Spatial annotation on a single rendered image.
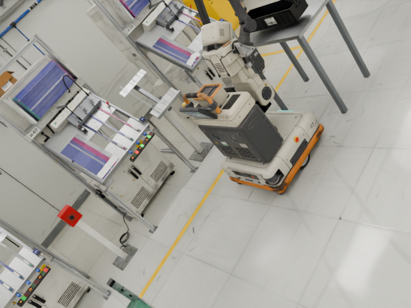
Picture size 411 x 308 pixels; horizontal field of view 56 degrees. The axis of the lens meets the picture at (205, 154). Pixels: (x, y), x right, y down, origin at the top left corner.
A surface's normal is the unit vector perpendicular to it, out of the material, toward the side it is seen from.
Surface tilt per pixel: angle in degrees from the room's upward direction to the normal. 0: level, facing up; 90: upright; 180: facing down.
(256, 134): 90
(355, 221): 0
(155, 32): 44
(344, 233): 0
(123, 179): 90
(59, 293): 88
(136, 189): 90
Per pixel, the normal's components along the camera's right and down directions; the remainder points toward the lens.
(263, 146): 0.56, 0.10
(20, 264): 0.03, -0.41
